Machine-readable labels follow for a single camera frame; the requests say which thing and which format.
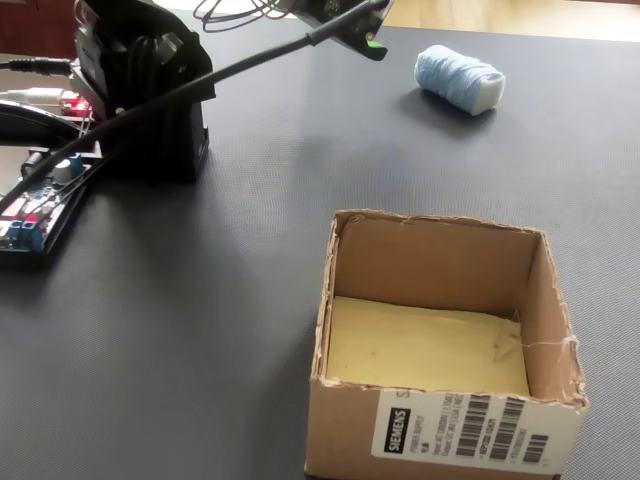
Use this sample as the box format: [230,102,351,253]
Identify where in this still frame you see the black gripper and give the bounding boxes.
[279,0,390,62]

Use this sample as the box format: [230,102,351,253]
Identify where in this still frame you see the light blue yarn block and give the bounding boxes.
[414,44,507,116]

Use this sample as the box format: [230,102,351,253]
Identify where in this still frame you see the yellow paper box liner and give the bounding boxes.
[324,295,532,399]

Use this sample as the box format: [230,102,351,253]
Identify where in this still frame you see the open cardboard box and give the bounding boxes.
[303,208,590,480]

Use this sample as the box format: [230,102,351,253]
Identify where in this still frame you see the small board with red LED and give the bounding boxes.
[58,88,96,120]

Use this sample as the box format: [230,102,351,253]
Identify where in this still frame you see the black textured table mat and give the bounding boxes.
[0,19,640,480]

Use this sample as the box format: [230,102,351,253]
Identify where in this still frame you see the reddish brown wooden furniture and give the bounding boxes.
[0,0,79,56]

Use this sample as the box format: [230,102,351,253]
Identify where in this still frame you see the black curved band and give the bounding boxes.
[0,98,87,151]

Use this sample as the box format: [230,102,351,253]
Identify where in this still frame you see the electronics circuit board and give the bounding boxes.
[0,146,104,269]

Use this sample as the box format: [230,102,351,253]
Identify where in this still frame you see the blue controller circuit board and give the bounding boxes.
[0,153,92,252]

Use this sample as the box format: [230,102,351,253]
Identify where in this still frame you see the white Siemens shipping label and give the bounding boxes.
[370,388,586,471]

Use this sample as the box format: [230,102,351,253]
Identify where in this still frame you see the thick black camera cable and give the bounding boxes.
[0,0,396,221]

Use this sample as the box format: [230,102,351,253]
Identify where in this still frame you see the thin black servo wires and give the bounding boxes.
[192,0,301,34]

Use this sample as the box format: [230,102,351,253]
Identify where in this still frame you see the black barrel plug cable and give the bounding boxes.
[0,56,76,77]

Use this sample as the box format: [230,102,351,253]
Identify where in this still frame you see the white USB cable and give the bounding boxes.
[0,86,67,105]

